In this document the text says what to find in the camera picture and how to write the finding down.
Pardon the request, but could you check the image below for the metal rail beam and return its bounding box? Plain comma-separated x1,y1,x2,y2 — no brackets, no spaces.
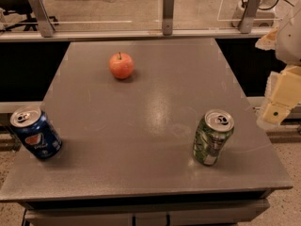
0,27,273,43

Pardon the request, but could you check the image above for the metal bracket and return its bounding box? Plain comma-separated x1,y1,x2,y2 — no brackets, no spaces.
238,0,261,34
28,0,55,38
162,0,174,36

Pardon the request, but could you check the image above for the red apple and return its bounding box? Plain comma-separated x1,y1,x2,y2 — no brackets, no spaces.
109,52,135,79

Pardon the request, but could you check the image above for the left metal bracket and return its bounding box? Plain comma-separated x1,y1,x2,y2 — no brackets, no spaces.
28,0,55,38

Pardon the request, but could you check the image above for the blue pepsi can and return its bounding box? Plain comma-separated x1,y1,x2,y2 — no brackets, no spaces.
10,105,62,159

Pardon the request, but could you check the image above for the black office chair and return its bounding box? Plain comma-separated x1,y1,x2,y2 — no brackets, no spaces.
0,0,59,33

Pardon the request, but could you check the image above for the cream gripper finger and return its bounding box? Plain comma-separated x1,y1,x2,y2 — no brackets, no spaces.
255,27,278,51
261,65,301,125

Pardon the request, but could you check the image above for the green soda can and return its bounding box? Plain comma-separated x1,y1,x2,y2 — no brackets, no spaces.
193,109,234,166

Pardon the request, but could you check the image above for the right metal bracket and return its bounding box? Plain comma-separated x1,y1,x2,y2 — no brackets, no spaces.
238,0,261,34

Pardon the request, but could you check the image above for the middle metal bracket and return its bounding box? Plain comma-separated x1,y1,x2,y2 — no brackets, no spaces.
162,0,174,36

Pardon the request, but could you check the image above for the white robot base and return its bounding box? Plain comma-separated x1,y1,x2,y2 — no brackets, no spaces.
231,0,279,28

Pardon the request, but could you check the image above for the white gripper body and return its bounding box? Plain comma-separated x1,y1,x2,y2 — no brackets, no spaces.
276,7,301,66

